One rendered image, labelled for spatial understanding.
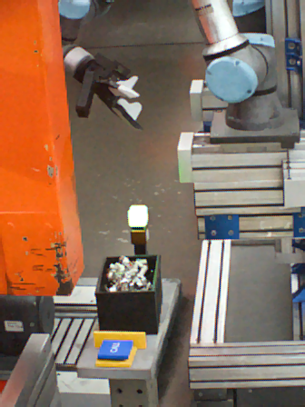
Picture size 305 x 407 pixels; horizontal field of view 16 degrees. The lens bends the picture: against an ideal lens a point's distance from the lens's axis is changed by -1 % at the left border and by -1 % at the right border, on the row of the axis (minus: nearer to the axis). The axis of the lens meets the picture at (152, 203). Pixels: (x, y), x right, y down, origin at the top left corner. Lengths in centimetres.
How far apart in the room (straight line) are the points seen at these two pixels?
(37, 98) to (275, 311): 107
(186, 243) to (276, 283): 86
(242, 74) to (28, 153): 52
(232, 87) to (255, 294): 87
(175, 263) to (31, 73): 166
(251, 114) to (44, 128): 55
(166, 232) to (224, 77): 172
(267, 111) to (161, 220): 166
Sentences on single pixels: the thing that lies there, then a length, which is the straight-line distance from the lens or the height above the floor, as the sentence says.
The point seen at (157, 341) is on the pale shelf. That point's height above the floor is 45.
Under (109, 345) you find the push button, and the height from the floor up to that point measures 48.
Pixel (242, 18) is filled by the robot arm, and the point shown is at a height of 99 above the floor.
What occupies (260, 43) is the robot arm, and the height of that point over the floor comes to 104.
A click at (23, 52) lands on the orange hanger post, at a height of 112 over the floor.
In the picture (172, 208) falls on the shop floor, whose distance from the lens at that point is 438.
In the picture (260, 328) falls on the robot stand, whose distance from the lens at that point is 302.
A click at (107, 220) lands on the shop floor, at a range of 432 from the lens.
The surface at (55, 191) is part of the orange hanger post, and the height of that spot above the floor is 79.
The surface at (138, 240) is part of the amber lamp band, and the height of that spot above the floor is 58.
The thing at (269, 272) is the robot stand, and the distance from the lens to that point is 333.
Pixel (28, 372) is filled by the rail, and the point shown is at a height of 39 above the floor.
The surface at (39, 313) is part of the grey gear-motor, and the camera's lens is 288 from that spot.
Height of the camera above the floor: 168
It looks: 22 degrees down
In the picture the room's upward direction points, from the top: 4 degrees counter-clockwise
